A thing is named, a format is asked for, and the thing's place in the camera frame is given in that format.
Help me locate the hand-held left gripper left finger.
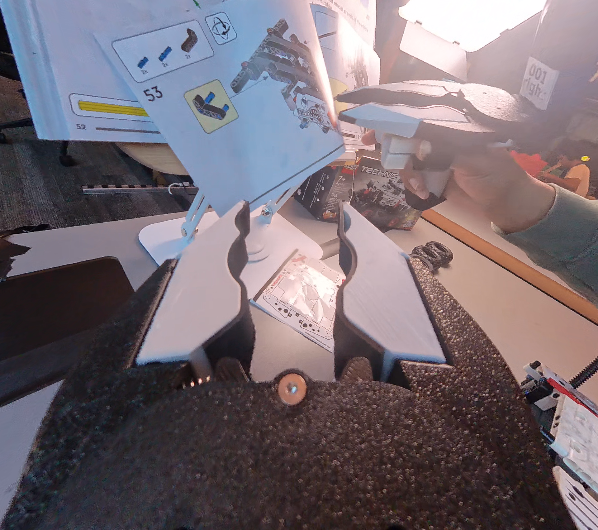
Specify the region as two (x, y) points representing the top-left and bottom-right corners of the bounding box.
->
(135, 200), (255, 366)

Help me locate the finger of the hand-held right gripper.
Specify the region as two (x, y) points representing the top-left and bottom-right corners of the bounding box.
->
(338, 103), (424, 139)
(335, 80), (464, 111)

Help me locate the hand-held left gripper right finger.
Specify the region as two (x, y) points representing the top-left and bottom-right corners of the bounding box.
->
(334, 202), (448, 382)

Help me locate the instruction booklet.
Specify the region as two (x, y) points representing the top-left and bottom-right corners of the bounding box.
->
(0, 0), (381, 217)

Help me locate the white toy brick truck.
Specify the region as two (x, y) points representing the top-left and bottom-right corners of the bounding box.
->
(520, 357), (598, 530)

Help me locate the person's right forearm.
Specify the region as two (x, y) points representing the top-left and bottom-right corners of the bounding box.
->
(491, 183), (598, 303)

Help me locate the grey desk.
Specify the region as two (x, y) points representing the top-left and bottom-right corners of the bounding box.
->
(0, 208), (598, 530)

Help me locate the black desk mat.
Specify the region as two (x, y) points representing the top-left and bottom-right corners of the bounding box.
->
(0, 236), (136, 405)

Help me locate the person's right hand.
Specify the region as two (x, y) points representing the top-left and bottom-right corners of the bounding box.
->
(361, 129), (557, 235)

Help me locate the red chair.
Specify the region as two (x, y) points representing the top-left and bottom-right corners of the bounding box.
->
(510, 150), (548, 176)

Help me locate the toy truck cardboard box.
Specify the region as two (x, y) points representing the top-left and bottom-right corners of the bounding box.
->
(293, 149), (423, 232)

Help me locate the white book stand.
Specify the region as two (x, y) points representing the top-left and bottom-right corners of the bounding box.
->
(82, 140), (325, 292)

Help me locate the white sticker sheet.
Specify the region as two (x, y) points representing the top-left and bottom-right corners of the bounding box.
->
(251, 250), (347, 353)

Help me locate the white table with wood edge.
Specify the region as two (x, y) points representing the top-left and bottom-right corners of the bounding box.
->
(420, 198), (598, 325)

